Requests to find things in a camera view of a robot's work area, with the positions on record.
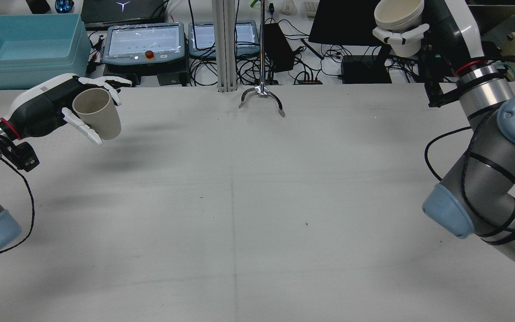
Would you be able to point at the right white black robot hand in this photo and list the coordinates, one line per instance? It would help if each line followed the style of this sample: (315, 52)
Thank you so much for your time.
(456, 31)

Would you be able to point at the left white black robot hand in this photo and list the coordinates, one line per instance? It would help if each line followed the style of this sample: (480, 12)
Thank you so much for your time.
(38, 107)

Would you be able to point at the white paper cup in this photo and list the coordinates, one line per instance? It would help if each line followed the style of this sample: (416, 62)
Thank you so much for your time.
(398, 15)

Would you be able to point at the tan paper cup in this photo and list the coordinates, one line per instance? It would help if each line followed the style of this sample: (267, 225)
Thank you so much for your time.
(101, 120)

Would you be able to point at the right grey UR5e robot arm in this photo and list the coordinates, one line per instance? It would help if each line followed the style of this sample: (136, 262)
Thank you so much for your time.
(485, 179)

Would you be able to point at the light blue plastic bin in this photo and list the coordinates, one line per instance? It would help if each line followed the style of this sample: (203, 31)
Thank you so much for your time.
(29, 67)

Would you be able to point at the black rectangular box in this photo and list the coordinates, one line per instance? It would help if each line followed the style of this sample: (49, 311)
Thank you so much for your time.
(365, 71)

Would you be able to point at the small black object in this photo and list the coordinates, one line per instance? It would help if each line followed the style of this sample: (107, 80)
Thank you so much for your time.
(38, 5)

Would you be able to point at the shiny blue round object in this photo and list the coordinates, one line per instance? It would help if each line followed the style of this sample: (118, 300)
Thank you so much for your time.
(64, 5)

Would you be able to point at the black monitor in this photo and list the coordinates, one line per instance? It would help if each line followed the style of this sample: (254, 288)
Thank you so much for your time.
(342, 22)

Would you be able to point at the grey teach pendant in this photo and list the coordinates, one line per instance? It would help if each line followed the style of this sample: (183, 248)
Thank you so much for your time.
(246, 38)
(145, 40)

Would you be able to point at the white keyboard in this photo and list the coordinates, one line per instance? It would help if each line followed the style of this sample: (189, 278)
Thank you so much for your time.
(311, 8)

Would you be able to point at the black power strip orange switches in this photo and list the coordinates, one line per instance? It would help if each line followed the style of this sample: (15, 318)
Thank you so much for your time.
(310, 81)

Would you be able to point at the white computer mouse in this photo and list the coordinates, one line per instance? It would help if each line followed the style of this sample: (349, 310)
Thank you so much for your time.
(288, 6)

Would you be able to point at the black upright adapter brick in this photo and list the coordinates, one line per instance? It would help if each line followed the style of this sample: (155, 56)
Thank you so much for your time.
(279, 49)

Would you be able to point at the metal claw clamp stand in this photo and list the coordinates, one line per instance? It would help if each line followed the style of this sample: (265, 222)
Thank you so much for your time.
(262, 91)

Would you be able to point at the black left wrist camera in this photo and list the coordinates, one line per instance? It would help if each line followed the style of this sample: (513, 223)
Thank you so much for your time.
(27, 158)

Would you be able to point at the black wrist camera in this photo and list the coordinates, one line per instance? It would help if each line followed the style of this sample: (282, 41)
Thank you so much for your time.
(27, 158)
(438, 94)

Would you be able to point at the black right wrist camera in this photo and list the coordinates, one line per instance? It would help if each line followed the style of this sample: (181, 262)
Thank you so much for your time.
(438, 94)

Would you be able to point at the aluminium extrusion post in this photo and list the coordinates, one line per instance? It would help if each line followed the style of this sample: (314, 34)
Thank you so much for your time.
(225, 44)

